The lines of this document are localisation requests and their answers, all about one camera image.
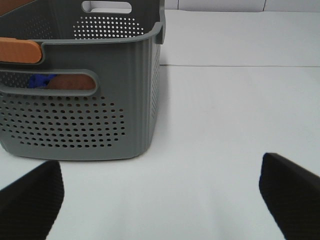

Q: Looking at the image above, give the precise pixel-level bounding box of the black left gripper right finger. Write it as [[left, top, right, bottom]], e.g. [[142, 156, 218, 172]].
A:
[[258, 153, 320, 240]]

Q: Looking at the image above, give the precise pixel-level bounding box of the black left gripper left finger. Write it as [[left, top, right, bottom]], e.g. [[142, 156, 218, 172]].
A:
[[0, 160, 65, 240]]

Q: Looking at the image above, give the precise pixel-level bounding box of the blue cloth in basket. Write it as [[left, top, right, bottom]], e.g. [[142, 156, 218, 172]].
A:
[[27, 74, 57, 89]]

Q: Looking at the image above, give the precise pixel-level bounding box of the brown cloth in basket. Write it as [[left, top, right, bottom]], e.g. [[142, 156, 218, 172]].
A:
[[45, 74, 96, 91]]

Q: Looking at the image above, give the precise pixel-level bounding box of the grey perforated plastic basket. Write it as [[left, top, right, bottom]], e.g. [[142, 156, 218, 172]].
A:
[[0, 0, 166, 161]]

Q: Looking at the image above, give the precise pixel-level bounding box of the orange wooden basket handle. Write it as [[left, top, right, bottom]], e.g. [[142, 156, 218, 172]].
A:
[[0, 37, 43, 64]]

